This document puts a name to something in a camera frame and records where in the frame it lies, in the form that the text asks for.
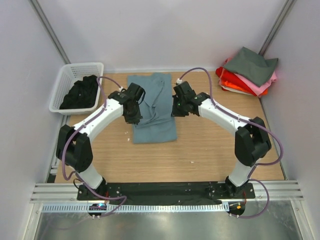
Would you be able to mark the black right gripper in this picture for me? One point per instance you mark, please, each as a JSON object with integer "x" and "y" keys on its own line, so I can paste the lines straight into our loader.
{"x": 175, "y": 112}

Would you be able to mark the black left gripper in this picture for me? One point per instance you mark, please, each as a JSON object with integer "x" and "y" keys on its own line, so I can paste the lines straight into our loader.
{"x": 135, "y": 119}

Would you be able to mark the light blue t shirt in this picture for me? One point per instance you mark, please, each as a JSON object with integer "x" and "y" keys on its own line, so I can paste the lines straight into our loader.
{"x": 157, "y": 124}

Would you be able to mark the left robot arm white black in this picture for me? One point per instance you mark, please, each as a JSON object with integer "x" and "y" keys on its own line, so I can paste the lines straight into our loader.
{"x": 74, "y": 145}

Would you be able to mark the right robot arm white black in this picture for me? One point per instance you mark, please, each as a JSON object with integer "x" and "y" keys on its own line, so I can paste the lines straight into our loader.
{"x": 251, "y": 143}

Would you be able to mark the orange folded t shirt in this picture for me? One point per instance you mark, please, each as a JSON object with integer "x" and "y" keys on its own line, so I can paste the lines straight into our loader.
{"x": 241, "y": 88}

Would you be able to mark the white folded t shirt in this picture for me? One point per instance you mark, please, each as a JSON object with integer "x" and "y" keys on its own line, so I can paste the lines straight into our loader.
{"x": 224, "y": 88}

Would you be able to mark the black t shirt in basket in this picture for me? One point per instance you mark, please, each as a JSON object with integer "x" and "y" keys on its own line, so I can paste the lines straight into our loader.
{"x": 82, "y": 95}

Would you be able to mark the red folded t shirt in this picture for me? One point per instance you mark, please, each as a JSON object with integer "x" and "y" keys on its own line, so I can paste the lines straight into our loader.
{"x": 234, "y": 78}

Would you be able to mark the white plastic laundry basket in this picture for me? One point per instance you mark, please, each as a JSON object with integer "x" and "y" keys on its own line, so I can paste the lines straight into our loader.
{"x": 67, "y": 76}

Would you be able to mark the grey folded t shirt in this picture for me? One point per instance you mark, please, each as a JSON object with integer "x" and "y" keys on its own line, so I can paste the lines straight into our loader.
{"x": 252, "y": 66}

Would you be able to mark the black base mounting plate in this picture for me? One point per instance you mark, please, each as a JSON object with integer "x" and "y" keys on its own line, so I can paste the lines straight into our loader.
{"x": 175, "y": 193}

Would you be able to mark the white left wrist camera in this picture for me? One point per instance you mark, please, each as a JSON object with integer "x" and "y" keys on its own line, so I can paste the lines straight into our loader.
{"x": 122, "y": 88}

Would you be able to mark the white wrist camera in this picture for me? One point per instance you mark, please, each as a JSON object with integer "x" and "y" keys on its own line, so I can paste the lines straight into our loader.
{"x": 179, "y": 81}
{"x": 122, "y": 88}

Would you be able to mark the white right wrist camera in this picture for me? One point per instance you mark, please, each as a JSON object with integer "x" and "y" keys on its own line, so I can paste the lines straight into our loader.
{"x": 179, "y": 81}

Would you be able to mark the grey metal corner post left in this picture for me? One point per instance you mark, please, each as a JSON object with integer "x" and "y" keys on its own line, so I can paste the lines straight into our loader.
{"x": 49, "y": 29}

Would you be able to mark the grey metal corner post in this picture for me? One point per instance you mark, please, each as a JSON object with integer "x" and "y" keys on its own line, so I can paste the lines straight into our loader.
{"x": 280, "y": 19}
{"x": 49, "y": 29}

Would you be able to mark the white slotted cable duct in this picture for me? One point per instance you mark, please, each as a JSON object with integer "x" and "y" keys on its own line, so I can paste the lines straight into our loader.
{"x": 99, "y": 208}

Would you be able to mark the aluminium frame rail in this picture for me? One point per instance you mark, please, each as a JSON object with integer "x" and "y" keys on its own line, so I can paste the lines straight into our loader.
{"x": 279, "y": 190}

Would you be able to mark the grey metal corner post right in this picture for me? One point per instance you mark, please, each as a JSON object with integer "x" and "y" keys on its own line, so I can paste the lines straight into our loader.
{"x": 280, "y": 19}

